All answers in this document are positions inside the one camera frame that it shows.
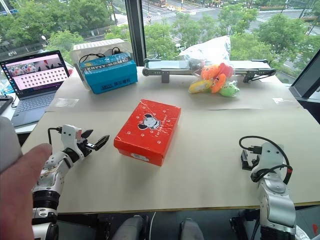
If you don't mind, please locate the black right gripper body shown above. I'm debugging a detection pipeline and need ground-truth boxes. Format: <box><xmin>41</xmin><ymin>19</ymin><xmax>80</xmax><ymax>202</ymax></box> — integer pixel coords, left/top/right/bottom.
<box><xmin>249</xmin><ymin>152</ymin><xmax>262</xmax><ymax>169</ymax></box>

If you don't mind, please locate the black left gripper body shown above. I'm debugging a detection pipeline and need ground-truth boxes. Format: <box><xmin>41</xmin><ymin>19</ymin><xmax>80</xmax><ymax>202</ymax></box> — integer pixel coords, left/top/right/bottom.
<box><xmin>76</xmin><ymin>139</ymin><xmax>98</xmax><ymax>158</ymax></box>

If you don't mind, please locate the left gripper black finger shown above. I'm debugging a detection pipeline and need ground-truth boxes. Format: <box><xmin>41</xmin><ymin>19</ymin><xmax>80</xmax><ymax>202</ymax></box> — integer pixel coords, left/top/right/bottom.
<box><xmin>80</xmin><ymin>128</ymin><xmax>94</xmax><ymax>140</ymax></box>
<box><xmin>93</xmin><ymin>134</ymin><xmax>111</xmax><ymax>151</ymax></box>

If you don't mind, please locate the red shoe box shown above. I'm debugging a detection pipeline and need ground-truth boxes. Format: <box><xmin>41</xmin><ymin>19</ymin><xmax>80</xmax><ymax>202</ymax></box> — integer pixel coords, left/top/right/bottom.
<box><xmin>113</xmin><ymin>98</ymin><xmax>182</xmax><ymax>167</ymax></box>

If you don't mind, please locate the person's bare hand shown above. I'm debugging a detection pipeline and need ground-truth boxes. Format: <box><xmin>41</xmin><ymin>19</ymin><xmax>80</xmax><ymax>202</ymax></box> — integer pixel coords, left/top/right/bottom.
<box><xmin>0</xmin><ymin>143</ymin><xmax>54</xmax><ymax>240</ymax></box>

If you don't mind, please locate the blue cardboard box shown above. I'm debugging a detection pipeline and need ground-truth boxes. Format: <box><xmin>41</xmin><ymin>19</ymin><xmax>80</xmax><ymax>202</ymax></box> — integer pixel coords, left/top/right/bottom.
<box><xmin>79</xmin><ymin>52</ymin><xmax>139</xmax><ymax>95</ymax></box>

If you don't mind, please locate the green plush toy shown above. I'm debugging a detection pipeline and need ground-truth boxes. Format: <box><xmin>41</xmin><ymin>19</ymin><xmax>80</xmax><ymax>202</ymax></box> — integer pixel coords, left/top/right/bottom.
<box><xmin>218</xmin><ymin>81</ymin><xmax>240</xmax><ymax>98</ymax></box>

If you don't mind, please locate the grey open laptop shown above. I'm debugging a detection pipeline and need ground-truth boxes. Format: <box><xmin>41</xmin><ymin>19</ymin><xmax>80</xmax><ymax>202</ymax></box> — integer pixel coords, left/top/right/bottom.
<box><xmin>0</xmin><ymin>49</ymin><xmax>71</xmax><ymax>129</ymax></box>

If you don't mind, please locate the grey sleeve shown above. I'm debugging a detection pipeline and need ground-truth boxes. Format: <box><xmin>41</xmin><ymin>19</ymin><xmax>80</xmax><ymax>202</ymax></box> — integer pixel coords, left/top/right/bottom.
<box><xmin>0</xmin><ymin>115</ymin><xmax>23</xmax><ymax>174</ymax></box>

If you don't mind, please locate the yellow plush toy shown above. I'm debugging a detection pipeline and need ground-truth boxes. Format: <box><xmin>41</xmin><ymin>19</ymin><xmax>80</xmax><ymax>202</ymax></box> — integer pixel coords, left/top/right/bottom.
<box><xmin>188</xmin><ymin>79</ymin><xmax>211</xmax><ymax>94</ymax></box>

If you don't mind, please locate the grey rounded shape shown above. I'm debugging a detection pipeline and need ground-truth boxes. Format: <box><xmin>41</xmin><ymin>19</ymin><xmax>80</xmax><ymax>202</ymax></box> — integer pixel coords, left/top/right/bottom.
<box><xmin>113</xmin><ymin>214</ymin><xmax>149</xmax><ymax>240</ymax></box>
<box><xmin>179</xmin><ymin>217</ymin><xmax>205</xmax><ymax>240</ymax></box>

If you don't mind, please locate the orange plush toy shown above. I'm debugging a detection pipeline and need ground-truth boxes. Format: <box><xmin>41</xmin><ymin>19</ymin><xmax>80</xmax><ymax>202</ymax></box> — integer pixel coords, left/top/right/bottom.
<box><xmin>200</xmin><ymin>62</ymin><xmax>234</xmax><ymax>94</ymax></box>

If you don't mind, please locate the white perforated box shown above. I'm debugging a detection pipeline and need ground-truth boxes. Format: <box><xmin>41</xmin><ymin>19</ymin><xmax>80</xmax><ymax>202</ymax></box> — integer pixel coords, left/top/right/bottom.
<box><xmin>70</xmin><ymin>38</ymin><xmax>132</xmax><ymax>91</ymax></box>

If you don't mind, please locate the black tablet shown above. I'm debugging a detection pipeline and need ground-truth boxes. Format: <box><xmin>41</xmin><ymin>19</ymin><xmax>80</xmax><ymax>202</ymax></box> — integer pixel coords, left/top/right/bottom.
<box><xmin>0</xmin><ymin>95</ymin><xmax>14</xmax><ymax>116</ymax></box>

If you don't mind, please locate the black monitor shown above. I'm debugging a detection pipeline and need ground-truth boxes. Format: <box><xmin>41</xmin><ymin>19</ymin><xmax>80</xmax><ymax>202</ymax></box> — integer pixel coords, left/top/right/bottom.
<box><xmin>288</xmin><ymin>47</ymin><xmax>320</xmax><ymax>101</ymax></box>

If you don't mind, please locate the grey metal bar device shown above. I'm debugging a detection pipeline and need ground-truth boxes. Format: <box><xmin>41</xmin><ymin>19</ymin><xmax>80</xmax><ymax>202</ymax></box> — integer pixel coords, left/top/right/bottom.
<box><xmin>141</xmin><ymin>57</ymin><xmax>277</xmax><ymax>84</ymax></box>

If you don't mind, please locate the clear plastic bag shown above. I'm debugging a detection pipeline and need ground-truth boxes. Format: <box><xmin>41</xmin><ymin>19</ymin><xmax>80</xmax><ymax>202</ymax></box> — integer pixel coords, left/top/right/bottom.
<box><xmin>177</xmin><ymin>34</ymin><xmax>241</xmax><ymax>100</ymax></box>

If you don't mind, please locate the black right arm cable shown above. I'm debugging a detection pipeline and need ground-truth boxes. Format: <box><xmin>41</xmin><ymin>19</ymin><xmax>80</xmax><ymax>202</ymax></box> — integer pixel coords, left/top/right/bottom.
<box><xmin>238</xmin><ymin>135</ymin><xmax>263</xmax><ymax>154</ymax></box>

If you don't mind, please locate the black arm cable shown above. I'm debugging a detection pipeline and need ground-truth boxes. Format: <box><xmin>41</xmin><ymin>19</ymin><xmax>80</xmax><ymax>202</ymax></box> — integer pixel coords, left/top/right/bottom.
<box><xmin>47</xmin><ymin>127</ymin><xmax>63</xmax><ymax>146</ymax></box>
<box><xmin>238</xmin><ymin>135</ymin><xmax>263</xmax><ymax>154</ymax></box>

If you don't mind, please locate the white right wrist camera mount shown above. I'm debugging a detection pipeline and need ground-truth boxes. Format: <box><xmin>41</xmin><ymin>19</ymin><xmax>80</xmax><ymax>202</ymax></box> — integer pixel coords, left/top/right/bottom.
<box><xmin>256</xmin><ymin>142</ymin><xmax>286</xmax><ymax>176</ymax></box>

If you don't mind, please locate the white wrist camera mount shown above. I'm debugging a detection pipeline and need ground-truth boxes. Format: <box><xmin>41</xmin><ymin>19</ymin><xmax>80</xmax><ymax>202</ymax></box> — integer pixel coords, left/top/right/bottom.
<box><xmin>60</xmin><ymin>124</ymin><xmax>85</xmax><ymax>158</ymax></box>
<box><xmin>256</xmin><ymin>142</ymin><xmax>286</xmax><ymax>176</ymax></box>

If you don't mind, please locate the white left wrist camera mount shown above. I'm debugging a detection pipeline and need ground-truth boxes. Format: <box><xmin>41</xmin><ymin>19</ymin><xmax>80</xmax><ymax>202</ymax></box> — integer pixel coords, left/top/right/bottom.
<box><xmin>60</xmin><ymin>124</ymin><xmax>85</xmax><ymax>158</ymax></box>

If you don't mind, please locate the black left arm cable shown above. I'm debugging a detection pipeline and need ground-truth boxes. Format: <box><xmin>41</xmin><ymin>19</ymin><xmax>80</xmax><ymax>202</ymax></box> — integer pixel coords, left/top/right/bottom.
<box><xmin>47</xmin><ymin>127</ymin><xmax>63</xmax><ymax>146</ymax></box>

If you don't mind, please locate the black cable on blue box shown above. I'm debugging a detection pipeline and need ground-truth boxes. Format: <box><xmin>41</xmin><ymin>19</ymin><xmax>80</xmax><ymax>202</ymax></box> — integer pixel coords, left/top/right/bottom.
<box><xmin>78</xmin><ymin>46</ymin><xmax>121</xmax><ymax>66</ymax></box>

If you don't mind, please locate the dark window frame post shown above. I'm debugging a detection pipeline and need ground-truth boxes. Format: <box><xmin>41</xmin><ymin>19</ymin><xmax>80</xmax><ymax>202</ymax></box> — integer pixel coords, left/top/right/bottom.
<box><xmin>124</xmin><ymin>0</ymin><xmax>148</xmax><ymax>68</ymax></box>

